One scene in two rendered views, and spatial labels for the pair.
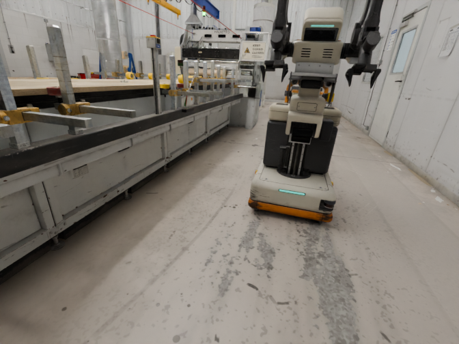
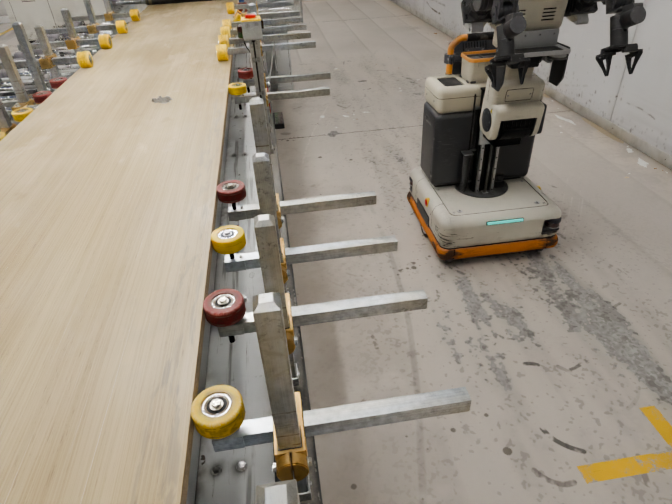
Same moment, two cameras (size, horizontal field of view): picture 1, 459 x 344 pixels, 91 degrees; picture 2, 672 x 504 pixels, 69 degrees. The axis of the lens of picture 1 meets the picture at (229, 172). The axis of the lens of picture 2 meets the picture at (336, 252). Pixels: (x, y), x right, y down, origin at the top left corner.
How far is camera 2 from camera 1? 1.15 m
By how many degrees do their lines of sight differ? 22
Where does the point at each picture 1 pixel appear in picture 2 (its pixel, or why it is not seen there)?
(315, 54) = (531, 18)
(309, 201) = (528, 226)
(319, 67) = (539, 36)
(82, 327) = (399, 491)
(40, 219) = not seen: hidden behind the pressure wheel
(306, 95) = (515, 77)
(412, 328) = not seen: outside the picture
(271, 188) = (475, 224)
